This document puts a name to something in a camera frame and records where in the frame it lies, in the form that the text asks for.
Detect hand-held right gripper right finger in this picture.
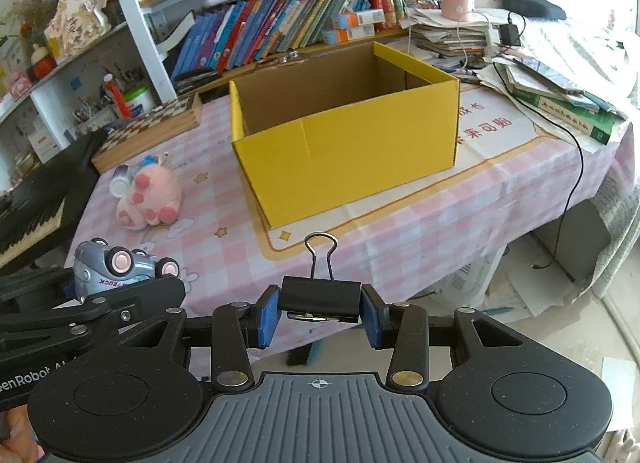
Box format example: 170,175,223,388
360,284,526,392

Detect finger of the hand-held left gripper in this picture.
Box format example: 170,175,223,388
0,275,187,341
0,267,76,314

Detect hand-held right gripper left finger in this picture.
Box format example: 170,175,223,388
120,285,281,392

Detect grey toy car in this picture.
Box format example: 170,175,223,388
74,239,181,301

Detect black binder clip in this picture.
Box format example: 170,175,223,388
280,233,362,325

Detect pink plush toy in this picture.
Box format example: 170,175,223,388
116,155,183,230

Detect yellow cardboard box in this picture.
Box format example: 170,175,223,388
229,41,461,230

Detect person's left hand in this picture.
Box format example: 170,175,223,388
0,405,43,463

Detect black electronic keyboard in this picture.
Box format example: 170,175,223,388
0,128,108,269

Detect small white bottle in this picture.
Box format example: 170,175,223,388
110,165,134,198

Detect wooden chessboard box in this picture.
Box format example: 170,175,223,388
92,92,203,174

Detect white cubby shelf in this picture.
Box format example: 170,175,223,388
0,18,166,154

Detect white jar with green lid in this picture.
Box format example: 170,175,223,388
125,85,157,116

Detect red round jar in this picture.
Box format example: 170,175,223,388
31,44,56,80

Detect white bookshelf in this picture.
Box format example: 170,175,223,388
100,0,461,104

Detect cream decorative plaque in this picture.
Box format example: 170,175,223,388
47,0,111,58

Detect thick green book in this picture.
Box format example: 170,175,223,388
505,78,631,146

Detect long row of colourful books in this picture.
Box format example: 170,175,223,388
170,0,373,81

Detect orange and white box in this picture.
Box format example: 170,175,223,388
322,25,376,44
332,9,386,30

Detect stack of papers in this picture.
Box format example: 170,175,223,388
410,8,501,62

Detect pile of magazines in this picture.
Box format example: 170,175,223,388
492,55,626,118

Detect black pouch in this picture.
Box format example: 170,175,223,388
501,0,568,21

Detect black cable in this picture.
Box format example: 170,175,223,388
492,13,586,271

